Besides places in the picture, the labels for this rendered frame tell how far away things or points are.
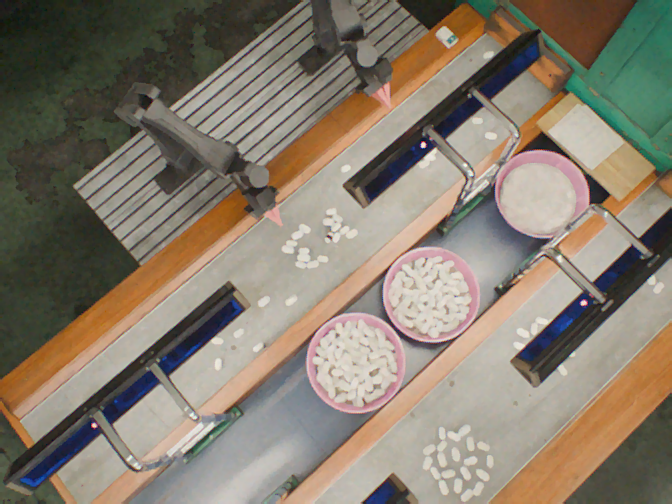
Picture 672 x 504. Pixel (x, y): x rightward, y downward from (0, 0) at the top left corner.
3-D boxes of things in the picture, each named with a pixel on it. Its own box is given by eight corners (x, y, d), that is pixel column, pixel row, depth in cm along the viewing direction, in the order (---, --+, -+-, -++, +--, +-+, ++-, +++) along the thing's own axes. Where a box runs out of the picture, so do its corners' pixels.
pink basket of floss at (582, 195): (486, 241, 180) (493, 232, 170) (490, 159, 186) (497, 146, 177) (577, 250, 178) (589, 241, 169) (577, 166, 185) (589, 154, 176)
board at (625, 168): (534, 124, 179) (535, 122, 178) (569, 93, 181) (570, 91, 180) (619, 202, 172) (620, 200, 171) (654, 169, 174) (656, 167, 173)
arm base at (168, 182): (211, 144, 182) (197, 129, 184) (160, 187, 179) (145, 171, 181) (217, 155, 190) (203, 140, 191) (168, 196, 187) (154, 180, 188)
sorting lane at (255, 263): (22, 421, 166) (18, 421, 164) (490, 32, 193) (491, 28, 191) (85, 510, 159) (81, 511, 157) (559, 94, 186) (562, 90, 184)
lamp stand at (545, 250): (493, 288, 176) (538, 249, 133) (541, 244, 179) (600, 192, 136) (540, 337, 172) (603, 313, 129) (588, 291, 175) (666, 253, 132)
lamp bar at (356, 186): (341, 187, 147) (340, 176, 140) (521, 35, 156) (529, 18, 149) (363, 210, 145) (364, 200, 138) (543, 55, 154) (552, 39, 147)
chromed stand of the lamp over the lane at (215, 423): (147, 410, 170) (77, 410, 127) (202, 362, 173) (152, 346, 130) (188, 463, 166) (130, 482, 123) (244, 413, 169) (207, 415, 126)
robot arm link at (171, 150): (199, 155, 180) (145, 91, 150) (186, 173, 178) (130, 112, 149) (183, 148, 182) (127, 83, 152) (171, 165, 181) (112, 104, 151)
